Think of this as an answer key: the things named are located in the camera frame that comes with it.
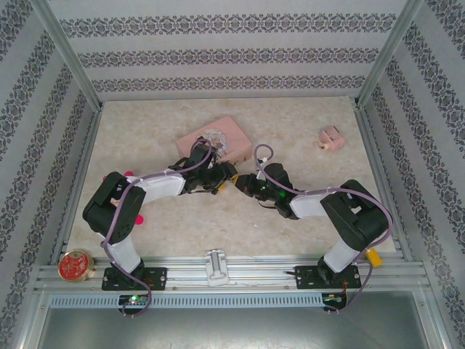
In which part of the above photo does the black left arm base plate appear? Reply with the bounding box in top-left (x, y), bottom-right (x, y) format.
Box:
top-left (101, 266), bottom-right (169, 292)

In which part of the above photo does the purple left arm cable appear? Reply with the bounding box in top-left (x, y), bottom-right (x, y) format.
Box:
top-left (101, 137), bottom-right (214, 318)

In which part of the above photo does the small pink toy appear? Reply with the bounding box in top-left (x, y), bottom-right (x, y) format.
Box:
top-left (314, 125), bottom-right (346, 152)

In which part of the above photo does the aluminium frame post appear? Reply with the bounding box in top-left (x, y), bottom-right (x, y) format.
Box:
top-left (354, 0), bottom-right (426, 110)
top-left (28, 0), bottom-right (105, 112)

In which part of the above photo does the aluminium side rail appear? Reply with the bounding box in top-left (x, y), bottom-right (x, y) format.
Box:
top-left (354, 101), bottom-right (415, 262)
top-left (49, 103), bottom-right (105, 266)

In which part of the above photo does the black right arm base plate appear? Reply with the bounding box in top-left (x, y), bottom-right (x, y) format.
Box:
top-left (294, 265), bottom-right (361, 291)

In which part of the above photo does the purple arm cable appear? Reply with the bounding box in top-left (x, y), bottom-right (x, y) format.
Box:
top-left (254, 144), bottom-right (395, 316)
top-left (101, 137), bottom-right (214, 318)

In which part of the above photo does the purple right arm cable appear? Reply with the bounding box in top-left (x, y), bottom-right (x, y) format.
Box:
top-left (254, 144), bottom-right (395, 316)

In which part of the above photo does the red round tin gold rim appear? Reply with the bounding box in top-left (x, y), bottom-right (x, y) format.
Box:
top-left (57, 248), bottom-right (96, 283)

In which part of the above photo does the white latch bracket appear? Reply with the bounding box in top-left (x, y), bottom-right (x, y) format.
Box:
top-left (203, 249), bottom-right (230, 288)

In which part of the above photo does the grey slotted cable duct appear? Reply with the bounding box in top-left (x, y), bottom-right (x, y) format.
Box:
top-left (49, 292), bottom-right (326, 310)

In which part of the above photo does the small circuit board green light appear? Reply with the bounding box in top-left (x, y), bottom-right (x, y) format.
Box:
top-left (119, 294), bottom-right (150, 306)

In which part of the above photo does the small circuit board blue light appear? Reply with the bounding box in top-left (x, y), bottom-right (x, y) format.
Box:
top-left (321, 293), bottom-right (346, 306)

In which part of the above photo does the pink tin box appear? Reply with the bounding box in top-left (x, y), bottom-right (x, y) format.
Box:
top-left (175, 115), bottom-right (254, 165)

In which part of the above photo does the yellow cable connector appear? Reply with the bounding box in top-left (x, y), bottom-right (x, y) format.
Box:
top-left (363, 248), bottom-right (384, 267)

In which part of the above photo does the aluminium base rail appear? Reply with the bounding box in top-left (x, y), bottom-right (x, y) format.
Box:
top-left (34, 254), bottom-right (426, 292)

